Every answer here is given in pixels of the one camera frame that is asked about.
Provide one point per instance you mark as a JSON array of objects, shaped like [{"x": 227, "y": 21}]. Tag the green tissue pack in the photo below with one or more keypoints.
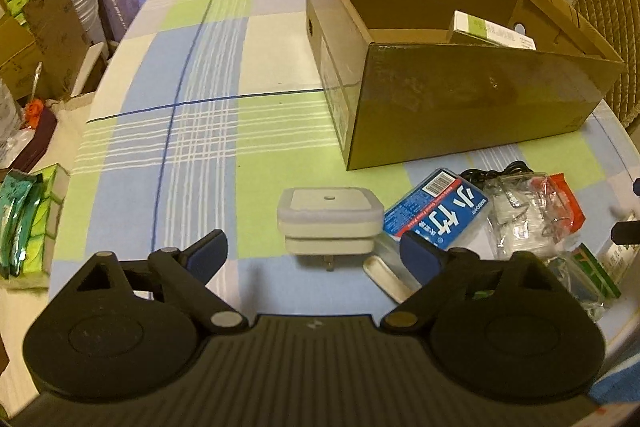
[{"x": 50, "y": 217}]

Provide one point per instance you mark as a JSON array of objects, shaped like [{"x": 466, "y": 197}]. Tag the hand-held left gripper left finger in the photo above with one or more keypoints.
[{"x": 207, "y": 251}]

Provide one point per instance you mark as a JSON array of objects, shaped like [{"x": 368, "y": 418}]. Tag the small orange object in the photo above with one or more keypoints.
[{"x": 34, "y": 108}]

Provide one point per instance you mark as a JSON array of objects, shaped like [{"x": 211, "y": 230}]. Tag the small white oblong case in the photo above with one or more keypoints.
[{"x": 385, "y": 277}]

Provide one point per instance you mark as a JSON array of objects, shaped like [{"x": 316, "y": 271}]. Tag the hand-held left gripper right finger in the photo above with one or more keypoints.
[{"x": 419, "y": 257}]

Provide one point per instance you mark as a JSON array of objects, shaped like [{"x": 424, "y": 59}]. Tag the green snack packet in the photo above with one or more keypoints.
[{"x": 17, "y": 217}]

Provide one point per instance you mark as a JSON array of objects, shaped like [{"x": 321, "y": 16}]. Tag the white and green small carton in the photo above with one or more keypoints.
[{"x": 490, "y": 32}]

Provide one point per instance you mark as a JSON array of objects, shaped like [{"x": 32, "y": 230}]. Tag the clear box with blue label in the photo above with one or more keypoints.
[{"x": 440, "y": 207}]

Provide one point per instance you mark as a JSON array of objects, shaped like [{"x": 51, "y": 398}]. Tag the white medicine box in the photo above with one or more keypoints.
[{"x": 625, "y": 262}]

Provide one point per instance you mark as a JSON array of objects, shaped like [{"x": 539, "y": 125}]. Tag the white square night light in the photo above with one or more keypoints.
[{"x": 325, "y": 227}]

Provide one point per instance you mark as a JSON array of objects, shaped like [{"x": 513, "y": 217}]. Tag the tall brown cardboard box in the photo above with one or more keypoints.
[{"x": 55, "y": 37}]

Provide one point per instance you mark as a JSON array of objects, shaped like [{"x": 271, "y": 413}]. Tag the small clear bag of hardware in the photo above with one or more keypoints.
[{"x": 597, "y": 272}]

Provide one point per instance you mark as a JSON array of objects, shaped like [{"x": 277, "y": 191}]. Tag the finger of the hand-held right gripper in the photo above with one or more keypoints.
[
  {"x": 626, "y": 233},
  {"x": 636, "y": 187}
]

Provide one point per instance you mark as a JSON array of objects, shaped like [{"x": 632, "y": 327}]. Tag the large brown cardboard box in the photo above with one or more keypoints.
[{"x": 450, "y": 107}]

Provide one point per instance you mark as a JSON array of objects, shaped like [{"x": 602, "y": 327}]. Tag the orange and clear packet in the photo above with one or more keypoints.
[{"x": 567, "y": 202}]

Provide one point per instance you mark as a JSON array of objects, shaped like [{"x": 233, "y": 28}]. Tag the low cardboard box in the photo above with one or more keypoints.
[{"x": 15, "y": 57}]

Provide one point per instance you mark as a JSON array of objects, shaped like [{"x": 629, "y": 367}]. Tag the clear bag of metal hooks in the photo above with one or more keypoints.
[{"x": 520, "y": 222}]

